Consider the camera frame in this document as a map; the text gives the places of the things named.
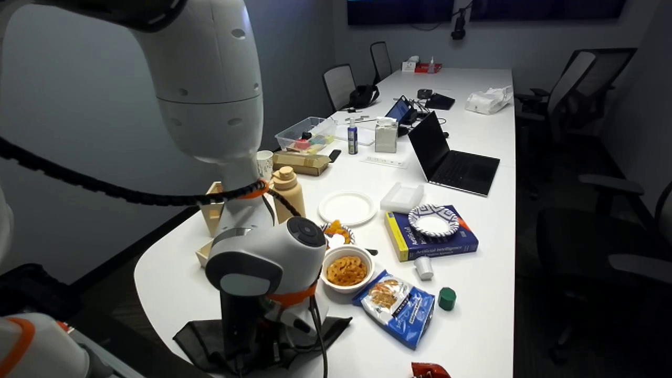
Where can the office chair left near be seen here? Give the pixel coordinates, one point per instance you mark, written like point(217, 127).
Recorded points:
point(338, 85)

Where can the blue yellow box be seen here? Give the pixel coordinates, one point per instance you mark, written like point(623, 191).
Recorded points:
point(411, 245)

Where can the office chair left far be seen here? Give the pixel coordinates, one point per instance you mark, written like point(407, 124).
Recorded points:
point(381, 59)

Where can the white crumpled cloth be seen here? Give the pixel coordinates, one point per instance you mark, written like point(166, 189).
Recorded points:
point(489, 102)

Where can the green bottle cap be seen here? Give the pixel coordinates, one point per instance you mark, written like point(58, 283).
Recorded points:
point(446, 299)

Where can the blue drink can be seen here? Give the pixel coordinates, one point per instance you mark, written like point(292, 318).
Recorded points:
point(351, 140)

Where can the blue white snack bag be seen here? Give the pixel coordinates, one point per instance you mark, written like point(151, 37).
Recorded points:
point(397, 307)

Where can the black bag on table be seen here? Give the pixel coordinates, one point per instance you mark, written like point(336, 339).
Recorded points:
point(363, 96)

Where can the small white cup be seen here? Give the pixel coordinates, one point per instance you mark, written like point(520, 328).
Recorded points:
point(424, 267)

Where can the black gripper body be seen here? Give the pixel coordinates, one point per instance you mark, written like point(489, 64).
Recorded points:
point(259, 333)

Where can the black laptop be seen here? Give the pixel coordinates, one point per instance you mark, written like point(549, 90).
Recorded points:
point(447, 167)

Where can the wooden tray box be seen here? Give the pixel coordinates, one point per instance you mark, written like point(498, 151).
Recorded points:
point(205, 252)

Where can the blue tablet device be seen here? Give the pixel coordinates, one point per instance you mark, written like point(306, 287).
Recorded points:
point(404, 112)

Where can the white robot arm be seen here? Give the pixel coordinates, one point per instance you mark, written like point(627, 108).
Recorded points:
point(207, 78)

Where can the office chair right far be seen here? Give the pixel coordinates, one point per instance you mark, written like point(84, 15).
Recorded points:
point(581, 96)

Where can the office chair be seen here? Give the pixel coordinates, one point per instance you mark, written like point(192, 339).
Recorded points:
point(590, 257)
point(581, 96)
point(381, 59)
point(338, 85)

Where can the black towel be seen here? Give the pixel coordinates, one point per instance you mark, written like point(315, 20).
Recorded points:
point(202, 340)

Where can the red box far end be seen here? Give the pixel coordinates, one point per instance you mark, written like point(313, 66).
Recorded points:
point(426, 68)

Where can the red chips bag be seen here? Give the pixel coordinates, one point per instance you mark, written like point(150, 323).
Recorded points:
point(429, 370)

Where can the clear plastic bin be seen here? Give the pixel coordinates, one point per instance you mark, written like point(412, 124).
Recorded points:
point(308, 135)

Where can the white bowl of chips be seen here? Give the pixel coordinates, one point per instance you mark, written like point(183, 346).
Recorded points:
point(346, 269)

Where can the black pouch on table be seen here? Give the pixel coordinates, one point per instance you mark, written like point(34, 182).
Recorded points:
point(440, 102)

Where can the white carton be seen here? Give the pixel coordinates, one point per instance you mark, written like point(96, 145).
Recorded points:
point(385, 136)

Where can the white paper plate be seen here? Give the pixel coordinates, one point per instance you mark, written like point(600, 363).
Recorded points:
point(346, 207)

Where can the office chair right near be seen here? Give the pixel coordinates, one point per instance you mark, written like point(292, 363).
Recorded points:
point(590, 257)

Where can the wooden shape sorter box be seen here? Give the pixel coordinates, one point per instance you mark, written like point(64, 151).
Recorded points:
point(212, 211)

